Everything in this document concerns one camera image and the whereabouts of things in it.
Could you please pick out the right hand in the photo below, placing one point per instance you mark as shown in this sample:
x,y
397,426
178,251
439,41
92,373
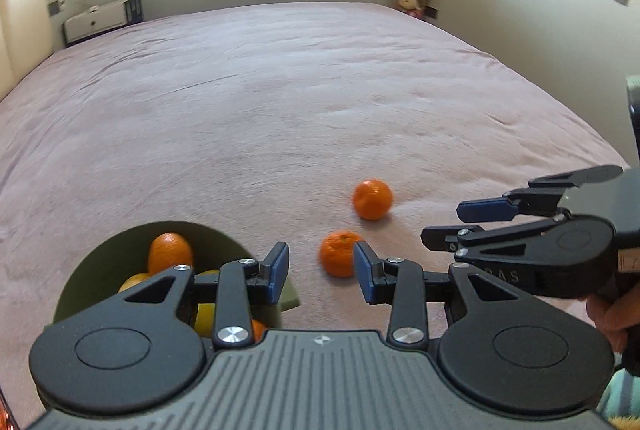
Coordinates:
x,y
614,319

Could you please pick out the white nightstand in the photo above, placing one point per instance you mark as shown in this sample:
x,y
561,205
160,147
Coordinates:
x,y
100,19

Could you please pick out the pink bed blanket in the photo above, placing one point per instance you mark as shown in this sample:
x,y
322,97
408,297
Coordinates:
x,y
259,122

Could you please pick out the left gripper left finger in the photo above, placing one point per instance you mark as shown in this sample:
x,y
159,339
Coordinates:
x,y
138,349

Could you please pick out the cream padded headboard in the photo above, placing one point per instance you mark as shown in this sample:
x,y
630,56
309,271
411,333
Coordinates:
x,y
26,40

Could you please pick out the yellow-green apple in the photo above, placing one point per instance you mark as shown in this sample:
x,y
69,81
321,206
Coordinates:
x,y
204,320
133,281

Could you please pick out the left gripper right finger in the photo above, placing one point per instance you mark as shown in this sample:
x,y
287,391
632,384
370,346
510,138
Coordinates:
x,y
496,345

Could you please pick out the wall switch panel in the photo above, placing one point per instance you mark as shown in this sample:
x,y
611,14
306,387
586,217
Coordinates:
x,y
56,7

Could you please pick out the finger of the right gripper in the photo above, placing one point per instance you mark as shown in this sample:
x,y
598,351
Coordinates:
x,y
557,258
533,201

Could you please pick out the small mandarin orange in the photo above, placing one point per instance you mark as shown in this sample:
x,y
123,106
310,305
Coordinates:
x,y
335,253

